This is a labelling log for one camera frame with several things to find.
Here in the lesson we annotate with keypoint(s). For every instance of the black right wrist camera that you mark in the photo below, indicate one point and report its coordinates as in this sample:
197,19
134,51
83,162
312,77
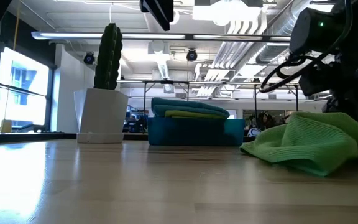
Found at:
314,81

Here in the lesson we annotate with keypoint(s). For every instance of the green cactus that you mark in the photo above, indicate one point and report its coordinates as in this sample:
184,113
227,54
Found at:
109,56

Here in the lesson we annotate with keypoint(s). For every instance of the blue microfiber towel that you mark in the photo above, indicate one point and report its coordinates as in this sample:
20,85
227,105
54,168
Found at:
185,107

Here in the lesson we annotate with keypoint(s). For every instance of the lime green microfiber towel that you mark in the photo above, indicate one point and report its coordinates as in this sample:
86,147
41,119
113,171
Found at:
191,114
312,143

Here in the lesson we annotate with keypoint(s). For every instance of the black ceiling spotlight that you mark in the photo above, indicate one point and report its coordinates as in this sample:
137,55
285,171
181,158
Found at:
89,58
191,55

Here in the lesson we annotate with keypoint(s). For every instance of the black background frame stand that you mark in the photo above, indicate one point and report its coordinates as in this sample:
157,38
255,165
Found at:
166,82

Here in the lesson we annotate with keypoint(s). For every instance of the blue plastic bin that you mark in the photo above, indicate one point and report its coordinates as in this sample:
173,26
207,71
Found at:
194,132

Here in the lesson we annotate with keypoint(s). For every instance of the black aluminium table frame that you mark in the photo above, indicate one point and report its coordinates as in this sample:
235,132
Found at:
42,136

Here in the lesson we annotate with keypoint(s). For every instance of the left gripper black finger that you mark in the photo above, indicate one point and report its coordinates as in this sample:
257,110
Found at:
160,11

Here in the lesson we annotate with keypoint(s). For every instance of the white planter pot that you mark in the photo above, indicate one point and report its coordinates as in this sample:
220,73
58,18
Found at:
104,112

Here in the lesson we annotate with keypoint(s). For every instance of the long ceiling light strip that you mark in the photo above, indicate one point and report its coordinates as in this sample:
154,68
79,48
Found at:
110,35

